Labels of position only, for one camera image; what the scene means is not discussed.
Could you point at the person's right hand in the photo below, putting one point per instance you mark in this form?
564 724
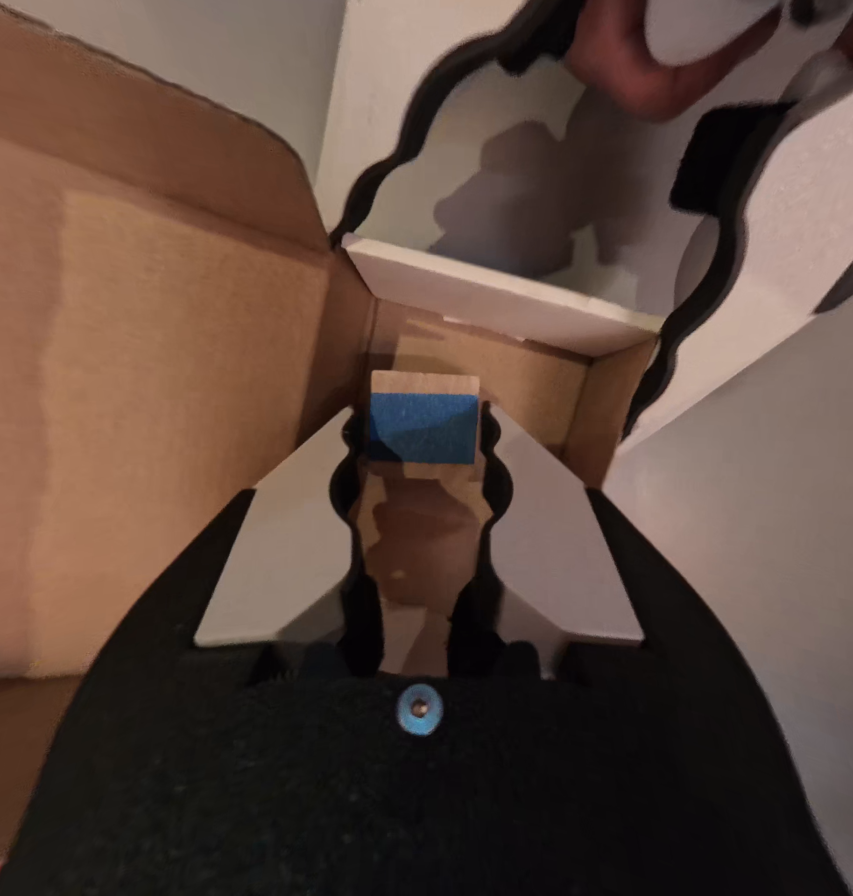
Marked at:
622 63

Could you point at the wooden block blue face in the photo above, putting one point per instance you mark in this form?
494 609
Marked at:
426 427

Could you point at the grey desk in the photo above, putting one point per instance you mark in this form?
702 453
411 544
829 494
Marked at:
748 560

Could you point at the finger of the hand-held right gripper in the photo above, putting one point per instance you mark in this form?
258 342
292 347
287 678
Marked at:
384 91
804 210

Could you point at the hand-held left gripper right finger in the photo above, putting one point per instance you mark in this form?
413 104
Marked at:
559 560

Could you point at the white cardboard box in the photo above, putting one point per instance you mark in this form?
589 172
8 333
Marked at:
153 350

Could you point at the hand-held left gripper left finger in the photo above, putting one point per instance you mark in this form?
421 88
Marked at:
272 560

